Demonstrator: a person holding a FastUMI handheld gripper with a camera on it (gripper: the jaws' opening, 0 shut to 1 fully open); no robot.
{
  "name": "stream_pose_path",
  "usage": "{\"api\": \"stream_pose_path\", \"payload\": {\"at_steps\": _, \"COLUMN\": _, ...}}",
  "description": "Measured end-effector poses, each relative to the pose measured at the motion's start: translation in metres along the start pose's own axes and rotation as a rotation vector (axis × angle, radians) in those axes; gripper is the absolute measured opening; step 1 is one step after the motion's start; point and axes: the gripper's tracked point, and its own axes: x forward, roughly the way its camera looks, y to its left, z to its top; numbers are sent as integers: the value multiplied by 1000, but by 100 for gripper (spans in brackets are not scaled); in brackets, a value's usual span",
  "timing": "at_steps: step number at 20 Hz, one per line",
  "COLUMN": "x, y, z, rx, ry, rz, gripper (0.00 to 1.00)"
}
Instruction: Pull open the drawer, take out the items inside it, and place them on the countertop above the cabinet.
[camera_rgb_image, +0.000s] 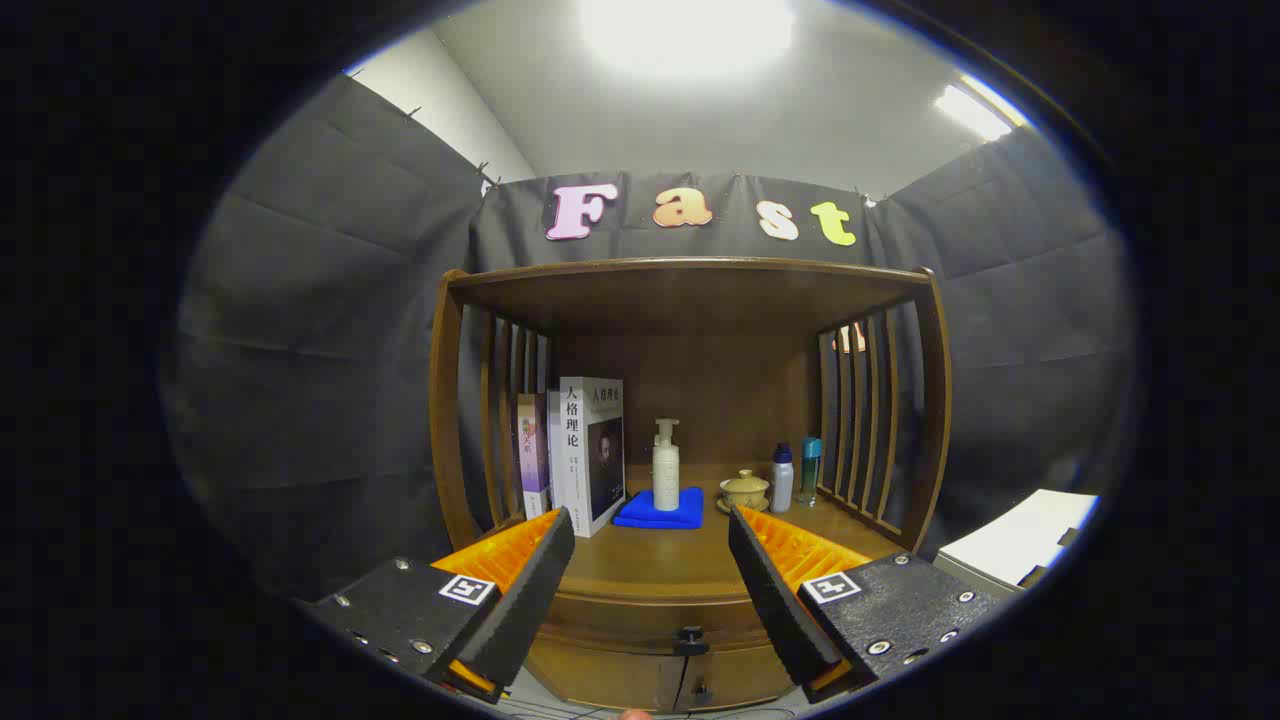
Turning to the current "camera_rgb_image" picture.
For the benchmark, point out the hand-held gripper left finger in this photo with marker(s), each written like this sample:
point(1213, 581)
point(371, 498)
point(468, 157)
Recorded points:
point(520, 600)

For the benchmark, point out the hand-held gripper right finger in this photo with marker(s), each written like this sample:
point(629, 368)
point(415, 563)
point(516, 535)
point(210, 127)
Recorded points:
point(775, 600)

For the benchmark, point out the wooden drawer with black knob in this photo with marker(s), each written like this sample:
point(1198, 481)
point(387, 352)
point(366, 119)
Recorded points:
point(640, 620)

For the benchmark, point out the wooden countertop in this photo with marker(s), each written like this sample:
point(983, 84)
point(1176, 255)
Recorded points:
point(650, 560)

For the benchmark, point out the wooden cabinet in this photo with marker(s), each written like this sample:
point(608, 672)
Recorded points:
point(690, 300)

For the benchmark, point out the yellow ceramic saucer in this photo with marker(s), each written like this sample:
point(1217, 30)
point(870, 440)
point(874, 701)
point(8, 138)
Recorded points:
point(750, 509)

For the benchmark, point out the yellow lidded teacup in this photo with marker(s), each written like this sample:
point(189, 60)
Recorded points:
point(744, 490)

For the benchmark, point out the white bottle with blue cap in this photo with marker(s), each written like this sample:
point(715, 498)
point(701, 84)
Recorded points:
point(782, 485)

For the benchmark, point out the clear teal bottle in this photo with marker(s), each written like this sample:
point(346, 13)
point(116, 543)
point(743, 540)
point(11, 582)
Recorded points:
point(810, 470)

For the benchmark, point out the blue folded cloth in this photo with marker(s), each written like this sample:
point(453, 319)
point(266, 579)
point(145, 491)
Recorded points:
point(640, 515)

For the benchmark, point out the purple book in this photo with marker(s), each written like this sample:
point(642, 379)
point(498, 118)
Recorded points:
point(532, 450)

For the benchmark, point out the thin white book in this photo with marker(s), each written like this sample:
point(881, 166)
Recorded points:
point(554, 450)

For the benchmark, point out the white pump bottle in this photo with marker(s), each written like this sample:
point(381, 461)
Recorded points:
point(666, 480)

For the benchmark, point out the white portrait book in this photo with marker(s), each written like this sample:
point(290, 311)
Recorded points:
point(600, 450)

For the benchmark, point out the white grey appliance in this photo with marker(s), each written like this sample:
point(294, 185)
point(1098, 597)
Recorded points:
point(1010, 540)

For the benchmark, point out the ceiling strip light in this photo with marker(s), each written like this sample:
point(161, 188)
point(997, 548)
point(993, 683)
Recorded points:
point(972, 112)

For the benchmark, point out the round ceiling light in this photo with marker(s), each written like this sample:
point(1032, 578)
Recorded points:
point(690, 30)

